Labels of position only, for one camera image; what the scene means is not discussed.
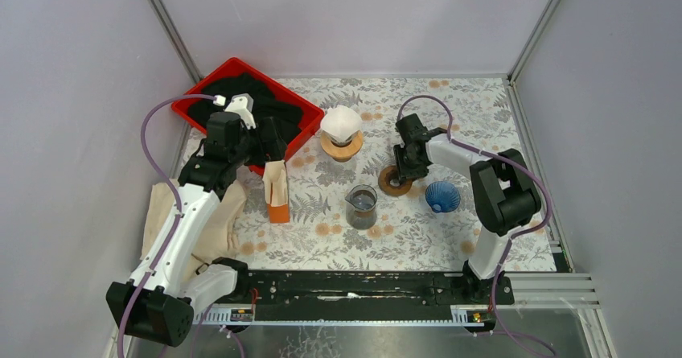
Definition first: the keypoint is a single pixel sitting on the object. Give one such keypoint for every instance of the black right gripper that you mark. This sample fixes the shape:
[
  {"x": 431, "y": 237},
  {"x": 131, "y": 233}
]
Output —
[{"x": 404, "y": 172}]

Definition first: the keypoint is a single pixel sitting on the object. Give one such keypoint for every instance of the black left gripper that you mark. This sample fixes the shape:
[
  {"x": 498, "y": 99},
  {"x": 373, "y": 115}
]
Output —
[{"x": 268, "y": 135}]

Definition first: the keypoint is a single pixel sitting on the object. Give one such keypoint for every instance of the blue ribbed glass dripper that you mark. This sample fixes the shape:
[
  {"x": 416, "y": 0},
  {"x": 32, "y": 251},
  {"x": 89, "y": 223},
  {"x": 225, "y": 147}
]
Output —
[{"x": 442, "y": 197}]

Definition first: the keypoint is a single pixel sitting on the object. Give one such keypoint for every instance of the white paper coffee filter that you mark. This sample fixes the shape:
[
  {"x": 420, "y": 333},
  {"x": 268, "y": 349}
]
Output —
[{"x": 341, "y": 120}]

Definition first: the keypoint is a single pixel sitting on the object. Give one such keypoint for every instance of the clear ribbed glass dripper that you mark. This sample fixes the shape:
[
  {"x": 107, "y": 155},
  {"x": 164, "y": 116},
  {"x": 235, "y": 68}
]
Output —
[{"x": 341, "y": 141}]

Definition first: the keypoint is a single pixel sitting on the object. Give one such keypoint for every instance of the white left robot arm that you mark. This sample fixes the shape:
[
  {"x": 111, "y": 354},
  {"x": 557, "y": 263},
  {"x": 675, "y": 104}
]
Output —
[{"x": 156, "y": 304}]

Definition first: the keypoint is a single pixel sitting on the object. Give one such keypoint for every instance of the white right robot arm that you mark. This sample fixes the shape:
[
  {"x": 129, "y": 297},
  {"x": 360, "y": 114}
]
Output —
[{"x": 505, "y": 196}]

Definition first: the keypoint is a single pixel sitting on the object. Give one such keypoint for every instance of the orange coffee filter box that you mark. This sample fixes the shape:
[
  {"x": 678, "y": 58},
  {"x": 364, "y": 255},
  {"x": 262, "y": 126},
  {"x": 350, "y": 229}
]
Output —
[{"x": 276, "y": 192}]

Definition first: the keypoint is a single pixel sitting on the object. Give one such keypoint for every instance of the black cloth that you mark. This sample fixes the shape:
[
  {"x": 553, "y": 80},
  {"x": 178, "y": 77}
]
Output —
[{"x": 270, "y": 103}]

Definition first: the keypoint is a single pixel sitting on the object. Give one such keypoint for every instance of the red plastic tray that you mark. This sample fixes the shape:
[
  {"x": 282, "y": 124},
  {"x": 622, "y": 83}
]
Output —
[{"x": 234, "y": 66}]

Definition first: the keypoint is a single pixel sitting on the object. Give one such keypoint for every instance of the beige cloth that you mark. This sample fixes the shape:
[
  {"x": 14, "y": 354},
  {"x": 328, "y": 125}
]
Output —
[{"x": 217, "y": 238}]

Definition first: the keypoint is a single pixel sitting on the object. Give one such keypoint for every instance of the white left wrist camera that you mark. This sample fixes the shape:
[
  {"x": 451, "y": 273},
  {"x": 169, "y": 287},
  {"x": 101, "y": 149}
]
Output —
[{"x": 241, "y": 105}]

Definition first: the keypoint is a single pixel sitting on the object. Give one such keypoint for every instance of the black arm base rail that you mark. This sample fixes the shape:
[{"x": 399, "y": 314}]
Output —
[{"x": 365, "y": 296}]

